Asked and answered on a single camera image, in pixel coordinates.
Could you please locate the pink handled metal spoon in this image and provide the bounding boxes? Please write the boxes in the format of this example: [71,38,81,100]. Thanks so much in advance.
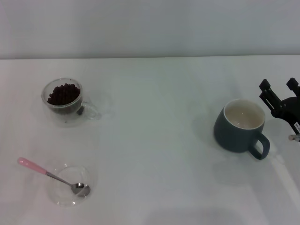
[17,157,91,197]

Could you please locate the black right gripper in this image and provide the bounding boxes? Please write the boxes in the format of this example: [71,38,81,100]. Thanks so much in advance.
[258,77,300,135]

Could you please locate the dark green ceramic mug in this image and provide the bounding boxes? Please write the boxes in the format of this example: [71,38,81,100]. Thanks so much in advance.
[213,98,271,161]

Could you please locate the clear double-wall glass cup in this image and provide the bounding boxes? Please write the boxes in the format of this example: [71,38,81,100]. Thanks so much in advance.
[41,78,102,128]

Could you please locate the dark coffee beans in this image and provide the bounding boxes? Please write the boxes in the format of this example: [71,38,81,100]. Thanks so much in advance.
[47,83,81,115]

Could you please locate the clear glass saucer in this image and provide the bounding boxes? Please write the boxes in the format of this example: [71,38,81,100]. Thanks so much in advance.
[47,165,99,208]

